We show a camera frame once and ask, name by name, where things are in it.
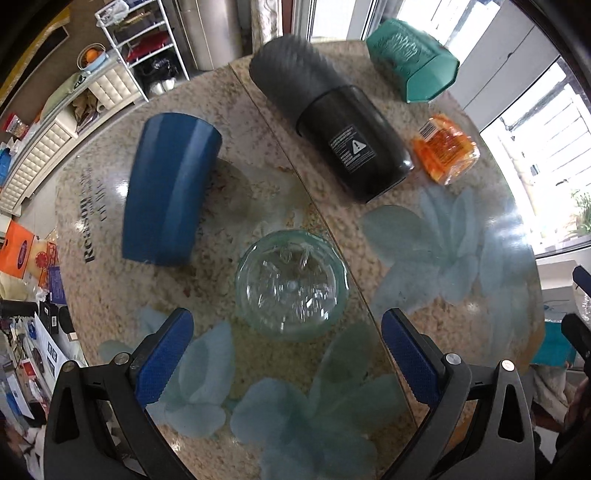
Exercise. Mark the green hexagonal cup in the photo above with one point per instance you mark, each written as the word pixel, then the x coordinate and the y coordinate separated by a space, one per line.
pixel 414 62

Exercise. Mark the purple box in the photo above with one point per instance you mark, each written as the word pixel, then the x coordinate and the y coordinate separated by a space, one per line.
pixel 55 286

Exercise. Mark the white wire shelf rack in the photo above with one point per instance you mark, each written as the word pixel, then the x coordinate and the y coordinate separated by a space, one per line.
pixel 142 36

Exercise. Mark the orange plastic cup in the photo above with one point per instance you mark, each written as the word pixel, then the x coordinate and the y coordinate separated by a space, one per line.
pixel 445 151

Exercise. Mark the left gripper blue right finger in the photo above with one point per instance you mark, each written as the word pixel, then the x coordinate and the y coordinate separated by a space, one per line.
pixel 478 423

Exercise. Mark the white tufted low cabinet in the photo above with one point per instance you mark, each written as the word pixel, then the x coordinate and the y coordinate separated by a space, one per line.
pixel 57 135

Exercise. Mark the orange gift bag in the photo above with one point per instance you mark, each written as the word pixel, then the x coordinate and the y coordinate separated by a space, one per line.
pixel 15 250

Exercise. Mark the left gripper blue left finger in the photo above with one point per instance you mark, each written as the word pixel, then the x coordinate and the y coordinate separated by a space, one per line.
pixel 78 444

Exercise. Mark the black cylindrical bottle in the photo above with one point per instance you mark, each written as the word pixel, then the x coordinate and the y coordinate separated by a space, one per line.
pixel 328 110

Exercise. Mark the blue plastic cup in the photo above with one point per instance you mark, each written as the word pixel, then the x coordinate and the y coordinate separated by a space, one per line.
pixel 172 166

